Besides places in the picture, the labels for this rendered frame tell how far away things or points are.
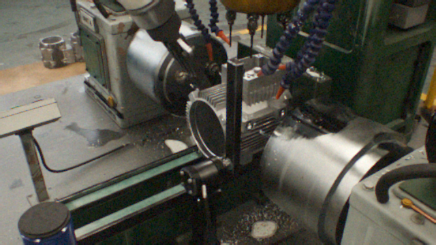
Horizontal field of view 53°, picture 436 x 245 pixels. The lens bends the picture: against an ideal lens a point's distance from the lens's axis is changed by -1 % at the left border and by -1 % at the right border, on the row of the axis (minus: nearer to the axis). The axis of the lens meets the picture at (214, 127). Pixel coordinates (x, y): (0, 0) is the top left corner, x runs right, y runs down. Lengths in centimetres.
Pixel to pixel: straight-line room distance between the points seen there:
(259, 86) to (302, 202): 32
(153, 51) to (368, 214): 74
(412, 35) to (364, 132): 43
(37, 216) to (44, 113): 56
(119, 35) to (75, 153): 38
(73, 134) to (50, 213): 93
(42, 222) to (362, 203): 44
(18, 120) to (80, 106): 58
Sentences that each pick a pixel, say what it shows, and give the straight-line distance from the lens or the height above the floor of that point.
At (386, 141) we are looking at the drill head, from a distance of 82.
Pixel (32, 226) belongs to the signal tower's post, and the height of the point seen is 122.
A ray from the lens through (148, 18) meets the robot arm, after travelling 89.
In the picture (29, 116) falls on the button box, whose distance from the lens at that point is 109.
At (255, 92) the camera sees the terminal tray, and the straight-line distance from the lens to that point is 102.
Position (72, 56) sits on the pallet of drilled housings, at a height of 21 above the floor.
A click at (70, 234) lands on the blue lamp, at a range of 57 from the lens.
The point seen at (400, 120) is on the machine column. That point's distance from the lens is 134.
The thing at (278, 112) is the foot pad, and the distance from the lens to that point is 103.
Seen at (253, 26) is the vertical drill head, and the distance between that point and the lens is 95.
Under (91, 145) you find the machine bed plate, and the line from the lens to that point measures 142.
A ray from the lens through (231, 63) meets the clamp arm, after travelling 82.
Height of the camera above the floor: 159
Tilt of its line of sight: 33 degrees down
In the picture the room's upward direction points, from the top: straight up
